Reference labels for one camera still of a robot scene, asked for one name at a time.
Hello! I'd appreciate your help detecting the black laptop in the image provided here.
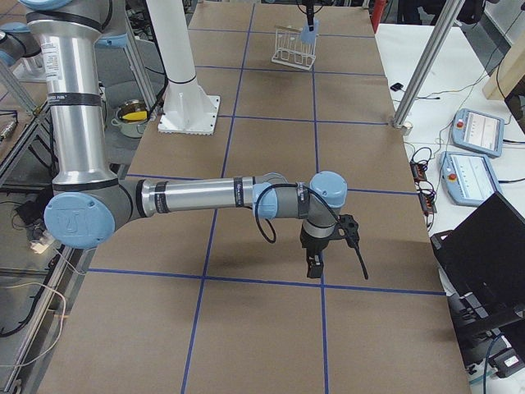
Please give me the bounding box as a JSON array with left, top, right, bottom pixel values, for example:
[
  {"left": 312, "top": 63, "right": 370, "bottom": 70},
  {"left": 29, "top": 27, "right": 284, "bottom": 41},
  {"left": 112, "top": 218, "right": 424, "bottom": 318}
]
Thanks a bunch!
[{"left": 430, "top": 190, "right": 525, "bottom": 350}]

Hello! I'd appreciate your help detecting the green pot with yellow item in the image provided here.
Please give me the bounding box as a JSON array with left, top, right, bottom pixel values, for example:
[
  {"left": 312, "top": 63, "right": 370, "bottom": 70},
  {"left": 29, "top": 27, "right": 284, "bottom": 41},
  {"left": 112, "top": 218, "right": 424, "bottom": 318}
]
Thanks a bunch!
[{"left": 111, "top": 99, "right": 148, "bottom": 139}]

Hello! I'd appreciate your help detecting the blue teach pendant tablet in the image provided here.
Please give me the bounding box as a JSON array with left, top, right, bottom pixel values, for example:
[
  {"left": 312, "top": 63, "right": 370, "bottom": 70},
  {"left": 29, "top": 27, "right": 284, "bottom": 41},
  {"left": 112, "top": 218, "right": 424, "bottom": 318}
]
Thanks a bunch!
[
  {"left": 440, "top": 152, "right": 502, "bottom": 207},
  {"left": 451, "top": 108, "right": 504, "bottom": 158}
]

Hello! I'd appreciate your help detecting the black usb hub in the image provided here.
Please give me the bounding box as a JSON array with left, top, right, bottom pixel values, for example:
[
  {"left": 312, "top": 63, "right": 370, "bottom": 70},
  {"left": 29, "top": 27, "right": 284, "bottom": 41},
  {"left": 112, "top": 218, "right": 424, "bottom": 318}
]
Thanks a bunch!
[{"left": 409, "top": 160, "right": 436, "bottom": 217}]

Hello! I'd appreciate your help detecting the small black sensor puck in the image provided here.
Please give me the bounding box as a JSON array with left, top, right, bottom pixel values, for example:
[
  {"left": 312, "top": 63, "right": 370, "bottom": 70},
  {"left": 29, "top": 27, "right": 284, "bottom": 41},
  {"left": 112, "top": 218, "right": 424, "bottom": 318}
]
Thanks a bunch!
[{"left": 390, "top": 83, "right": 404, "bottom": 91}]

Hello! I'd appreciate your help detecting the brown paper table cover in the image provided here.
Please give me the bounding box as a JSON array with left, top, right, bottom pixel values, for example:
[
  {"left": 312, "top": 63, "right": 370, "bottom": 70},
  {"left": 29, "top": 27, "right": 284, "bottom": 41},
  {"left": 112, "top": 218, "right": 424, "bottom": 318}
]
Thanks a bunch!
[{"left": 39, "top": 2, "right": 469, "bottom": 393}]

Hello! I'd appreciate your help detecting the far blue teach pendant tablet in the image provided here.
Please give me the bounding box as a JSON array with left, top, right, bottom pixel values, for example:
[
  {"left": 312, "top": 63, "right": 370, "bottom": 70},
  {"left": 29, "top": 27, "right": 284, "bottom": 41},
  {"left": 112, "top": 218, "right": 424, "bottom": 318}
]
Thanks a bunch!
[{"left": 451, "top": 108, "right": 504, "bottom": 158}]

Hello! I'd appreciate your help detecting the aluminium frame post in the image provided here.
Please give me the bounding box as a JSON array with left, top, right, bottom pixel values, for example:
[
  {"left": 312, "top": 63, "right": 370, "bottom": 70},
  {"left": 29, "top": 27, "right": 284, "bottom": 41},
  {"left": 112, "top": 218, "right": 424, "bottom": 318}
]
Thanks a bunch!
[{"left": 391, "top": 0, "right": 464, "bottom": 136}]

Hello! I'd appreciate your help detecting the near blue teach pendant tablet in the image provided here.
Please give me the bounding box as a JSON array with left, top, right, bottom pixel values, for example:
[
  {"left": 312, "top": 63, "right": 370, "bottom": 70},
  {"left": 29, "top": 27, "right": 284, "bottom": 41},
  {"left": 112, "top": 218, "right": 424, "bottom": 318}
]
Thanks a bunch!
[{"left": 440, "top": 152, "right": 502, "bottom": 207}]

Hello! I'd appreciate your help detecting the white wire cup holder rack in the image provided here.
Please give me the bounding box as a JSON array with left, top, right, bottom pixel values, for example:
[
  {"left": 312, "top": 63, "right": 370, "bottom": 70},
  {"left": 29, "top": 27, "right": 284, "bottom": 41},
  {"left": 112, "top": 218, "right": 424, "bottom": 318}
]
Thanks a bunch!
[{"left": 271, "top": 25, "right": 317, "bottom": 71}]

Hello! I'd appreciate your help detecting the light blue plastic cup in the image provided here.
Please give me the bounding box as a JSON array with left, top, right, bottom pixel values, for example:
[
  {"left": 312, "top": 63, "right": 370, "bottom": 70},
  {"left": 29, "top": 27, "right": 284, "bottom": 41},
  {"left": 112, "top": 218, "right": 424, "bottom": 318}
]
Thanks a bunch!
[{"left": 300, "top": 20, "right": 319, "bottom": 45}]

